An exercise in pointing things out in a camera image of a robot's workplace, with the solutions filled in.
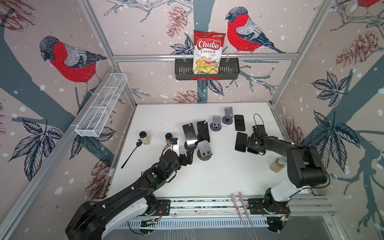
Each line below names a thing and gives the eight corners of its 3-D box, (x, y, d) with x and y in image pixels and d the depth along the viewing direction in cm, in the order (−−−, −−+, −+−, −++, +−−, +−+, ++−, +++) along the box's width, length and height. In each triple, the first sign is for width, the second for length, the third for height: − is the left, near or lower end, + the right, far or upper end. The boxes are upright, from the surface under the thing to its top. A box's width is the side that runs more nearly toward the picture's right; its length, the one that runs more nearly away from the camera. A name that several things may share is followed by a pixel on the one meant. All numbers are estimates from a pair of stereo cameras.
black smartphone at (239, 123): (235, 130, 107) (235, 128, 105) (233, 116, 116) (234, 114, 114) (244, 131, 106) (245, 129, 105) (243, 116, 115) (243, 115, 114)
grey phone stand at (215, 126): (210, 131, 106) (211, 124, 100) (209, 123, 111) (210, 116, 105) (220, 131, 106) (221, 124, 100) (219, 123, 111) (220, 116, 105)
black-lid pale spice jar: (142, 145, 99) (138, 137, 92) (143, 138, 102) (139, 131, 95) (149, 145, 99) (145, 137, 92) (150, 138, 102) (147, 131, 95)
